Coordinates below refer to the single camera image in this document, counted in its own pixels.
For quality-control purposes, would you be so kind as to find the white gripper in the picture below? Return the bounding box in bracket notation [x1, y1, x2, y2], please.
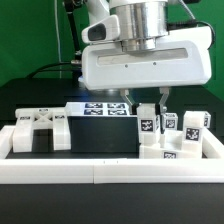
[82, 26, 211, 115]

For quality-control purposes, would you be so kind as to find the white chair seat part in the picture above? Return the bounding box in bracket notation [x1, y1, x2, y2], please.
[139, 130, 202, 159]

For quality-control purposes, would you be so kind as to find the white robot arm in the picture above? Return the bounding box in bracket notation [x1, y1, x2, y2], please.
[64, 0, 215, 112]

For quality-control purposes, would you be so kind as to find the white chair back part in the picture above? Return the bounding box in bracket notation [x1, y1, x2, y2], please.
[13, 107, 71, 153]

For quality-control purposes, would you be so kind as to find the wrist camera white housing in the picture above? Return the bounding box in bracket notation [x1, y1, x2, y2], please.
[82, 15, 120, 44]

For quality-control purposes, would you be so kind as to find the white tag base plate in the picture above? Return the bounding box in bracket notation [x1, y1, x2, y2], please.
[65, 102, 133, 117]

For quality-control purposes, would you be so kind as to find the black cable bundle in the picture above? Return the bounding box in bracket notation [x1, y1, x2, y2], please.
[26, 61, 84, 80]

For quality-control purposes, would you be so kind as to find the white hanging cable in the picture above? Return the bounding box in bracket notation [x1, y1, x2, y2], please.
[53, 0, 64, 80]

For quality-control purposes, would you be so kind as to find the white U-shaped fence frame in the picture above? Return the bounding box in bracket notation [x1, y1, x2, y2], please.
[0, 126, 224, 184]

